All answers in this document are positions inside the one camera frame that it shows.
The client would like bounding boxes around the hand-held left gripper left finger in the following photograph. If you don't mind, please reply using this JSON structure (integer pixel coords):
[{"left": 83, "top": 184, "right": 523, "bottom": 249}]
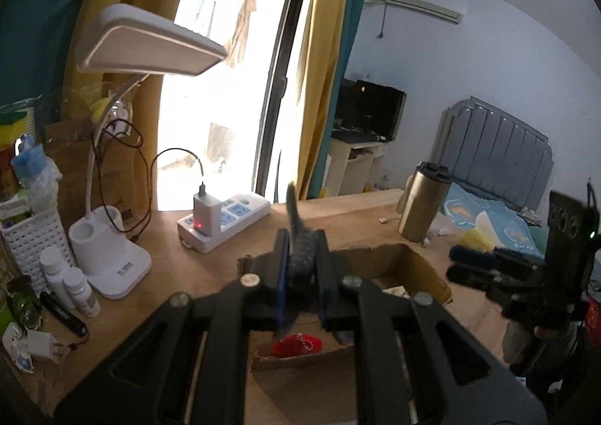
[{"left": 53, "top": 228, "right": 290, "bottom": 425}]

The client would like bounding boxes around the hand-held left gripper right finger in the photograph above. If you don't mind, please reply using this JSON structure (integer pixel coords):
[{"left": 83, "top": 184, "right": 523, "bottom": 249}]
[{"left": 314, "top": 230, "right": 548, "bottom": 425}]

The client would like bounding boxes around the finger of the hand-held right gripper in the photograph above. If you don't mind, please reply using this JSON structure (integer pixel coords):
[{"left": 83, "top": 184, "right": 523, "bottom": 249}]
[
  {"left": 445, "top": 264, "right": 519, "bottom": 300},
  {"left": 448, "top": 244, "right": 546, "bottom": 272}
]

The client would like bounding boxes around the grey knitted sock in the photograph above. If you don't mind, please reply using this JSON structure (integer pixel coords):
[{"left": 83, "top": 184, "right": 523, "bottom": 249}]
[{"left": 284, "top": 181, "right": 321, "bottom": 295}]

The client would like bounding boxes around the cardboard box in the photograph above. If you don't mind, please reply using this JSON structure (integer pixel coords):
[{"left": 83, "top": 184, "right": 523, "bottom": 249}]
[{"left": 248, "top": 244, "right": 454, "bottom": 425}]

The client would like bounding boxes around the yellow cloth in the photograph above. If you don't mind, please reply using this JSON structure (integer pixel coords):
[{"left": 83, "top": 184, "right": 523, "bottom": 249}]
[{"left": 462, "top": 217, "right": 497, "bottom": 253}]

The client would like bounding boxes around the blue printed blanket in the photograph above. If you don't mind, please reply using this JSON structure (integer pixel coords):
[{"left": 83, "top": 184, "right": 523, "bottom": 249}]
[{"left": 441, "top": 183, "right": 551, "bottom": 262}]

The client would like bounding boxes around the white power strip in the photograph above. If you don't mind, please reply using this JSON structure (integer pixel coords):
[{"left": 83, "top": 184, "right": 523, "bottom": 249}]
[{"left": 177, "top": 192, "right": 272, "bottom": 253}]

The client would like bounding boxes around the steel travel tumbler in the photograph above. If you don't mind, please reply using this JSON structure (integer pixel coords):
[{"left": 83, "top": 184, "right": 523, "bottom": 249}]
[{"left": 397, "top": 161, "right": 453, "bottom": 242}]

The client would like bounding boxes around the white charger plug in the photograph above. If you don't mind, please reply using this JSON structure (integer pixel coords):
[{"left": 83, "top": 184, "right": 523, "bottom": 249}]
[{"left": 193, "top": 181, "right": 222, "bottom": 238}]

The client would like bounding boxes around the grey padded headboard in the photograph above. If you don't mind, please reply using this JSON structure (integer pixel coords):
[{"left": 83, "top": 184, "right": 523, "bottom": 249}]
[{"left": 438, "top": 96, "right": 555, "bottom": 216}]

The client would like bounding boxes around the cream computer desk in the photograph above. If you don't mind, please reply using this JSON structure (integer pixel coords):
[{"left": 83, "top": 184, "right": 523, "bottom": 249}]
[{"left": 323, "top": 138, "right": 391, "bottom": 199}]

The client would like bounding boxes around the black monitor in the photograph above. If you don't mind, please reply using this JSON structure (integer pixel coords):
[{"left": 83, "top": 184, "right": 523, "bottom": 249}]
[{"left": 335, "top": 78, "right": 408, "bottom": 143}]

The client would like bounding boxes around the white plastic bottle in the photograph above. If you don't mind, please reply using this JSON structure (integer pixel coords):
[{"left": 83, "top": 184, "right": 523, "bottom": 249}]
[
  {"left": 63, "top": 267, "right": 90, "bottom": 308},
  {"left": 39, "top": 249, "right": 67, "bottom": 295},
  {"left": 77, "top": 286, "right": 102, "bottom": 317}
]

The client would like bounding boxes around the black marker pen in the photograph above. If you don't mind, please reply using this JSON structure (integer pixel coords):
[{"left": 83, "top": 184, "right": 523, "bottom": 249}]
[{"left": 39, "top": 291, "right": 88, "bottom": 338}]

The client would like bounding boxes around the yellow curtain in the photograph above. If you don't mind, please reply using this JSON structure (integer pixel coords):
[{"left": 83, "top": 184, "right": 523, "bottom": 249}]
[{"left": 295, "top": 0, "right": 358, "bottom": 200}]

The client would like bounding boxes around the brown paper bag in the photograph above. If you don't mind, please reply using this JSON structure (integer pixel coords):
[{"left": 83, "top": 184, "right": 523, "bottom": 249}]
[{"left": 44, "top": 121, "right": 152, "bottom": 239}]

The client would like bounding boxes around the teal curtain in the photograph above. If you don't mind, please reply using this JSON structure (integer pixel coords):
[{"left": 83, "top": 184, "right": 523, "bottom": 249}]
[{"left": 312, "top": 0, "right": 376, "bottom": 199}]

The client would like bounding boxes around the white woven plastic basket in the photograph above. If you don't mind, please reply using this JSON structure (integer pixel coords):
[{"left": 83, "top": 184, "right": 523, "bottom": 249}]
[{"left": 0, "top": 206, "right": 77, "bottom": 295}]

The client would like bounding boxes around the white plug adapter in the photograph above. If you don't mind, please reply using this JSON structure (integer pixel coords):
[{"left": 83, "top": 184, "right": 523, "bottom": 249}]
[{"left": 2, "top": 322, "right": 65, "bottom": 375}]

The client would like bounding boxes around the green glass jar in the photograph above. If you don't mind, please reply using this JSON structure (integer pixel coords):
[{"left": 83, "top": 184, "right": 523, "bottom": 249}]
[{"left": 6, "top": 276, "right": 44, "bottom": 333}]

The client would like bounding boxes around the hanging beige shirt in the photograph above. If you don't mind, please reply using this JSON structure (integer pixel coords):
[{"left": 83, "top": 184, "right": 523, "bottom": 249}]
[{"left": 220, "top": 0, "right": 258, "bottom": 69}]

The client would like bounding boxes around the white air conditioner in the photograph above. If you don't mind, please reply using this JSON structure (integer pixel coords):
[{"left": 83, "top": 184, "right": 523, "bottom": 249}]
[{"left": 365, "top": 0, "right": 470, "bottom": 25}]

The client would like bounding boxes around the blue plastic bag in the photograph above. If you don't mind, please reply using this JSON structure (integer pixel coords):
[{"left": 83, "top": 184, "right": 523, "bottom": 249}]
[{"left": 11, "top": 142, "right": 63, "bottom": 193}]

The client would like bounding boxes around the white desk lamp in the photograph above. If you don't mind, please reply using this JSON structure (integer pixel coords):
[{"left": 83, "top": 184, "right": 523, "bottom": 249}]
[{"left": 68, "top": 3, "right": 229, "bottom": 300}]

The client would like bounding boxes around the yellow green snack can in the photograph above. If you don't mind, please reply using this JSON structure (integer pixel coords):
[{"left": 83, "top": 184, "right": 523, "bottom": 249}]
[{"left": 0, "top": 105, "right": 39, "bottom": 201}]

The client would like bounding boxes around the black charging cable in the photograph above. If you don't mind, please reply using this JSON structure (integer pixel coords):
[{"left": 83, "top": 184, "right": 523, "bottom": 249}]
[{"left": 96, "top": 118, "right": 206, "bottom": 243}]

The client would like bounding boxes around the black sliding door frame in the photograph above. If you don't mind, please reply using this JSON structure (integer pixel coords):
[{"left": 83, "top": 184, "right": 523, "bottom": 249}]
[{"left": 255, "top": 0, "right": 326, "bottom": 197}]

